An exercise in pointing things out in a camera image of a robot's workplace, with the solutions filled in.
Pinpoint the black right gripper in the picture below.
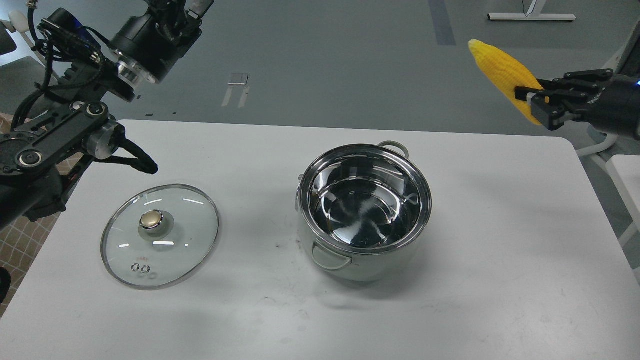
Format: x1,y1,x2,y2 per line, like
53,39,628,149
514,68,640,141

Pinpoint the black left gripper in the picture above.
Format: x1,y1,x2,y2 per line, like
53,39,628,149
110,0,215,85

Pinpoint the yellow corn cob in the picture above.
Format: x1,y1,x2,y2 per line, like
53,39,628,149
467,39,543,126

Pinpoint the glass pot lid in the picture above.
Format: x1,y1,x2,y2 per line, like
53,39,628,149
100,184,220,290

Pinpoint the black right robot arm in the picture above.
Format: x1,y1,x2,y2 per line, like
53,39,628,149
514,68,640,141

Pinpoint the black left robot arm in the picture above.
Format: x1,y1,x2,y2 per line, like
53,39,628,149
0,0,214,228

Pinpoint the stainless steel pot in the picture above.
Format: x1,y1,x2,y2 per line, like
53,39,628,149
295,140,433,282

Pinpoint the silver floor socket plate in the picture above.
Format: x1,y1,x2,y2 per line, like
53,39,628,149
227,72,250,86

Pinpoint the white desk leg base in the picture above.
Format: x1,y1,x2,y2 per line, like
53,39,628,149
487,0,578,22

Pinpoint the grey office chair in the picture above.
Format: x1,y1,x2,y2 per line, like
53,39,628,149
0,7,45,66

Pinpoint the beige checkered cloth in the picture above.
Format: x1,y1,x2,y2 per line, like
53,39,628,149
0,113,81,317

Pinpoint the white chair frame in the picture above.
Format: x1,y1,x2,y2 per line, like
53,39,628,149
576,24,640,158

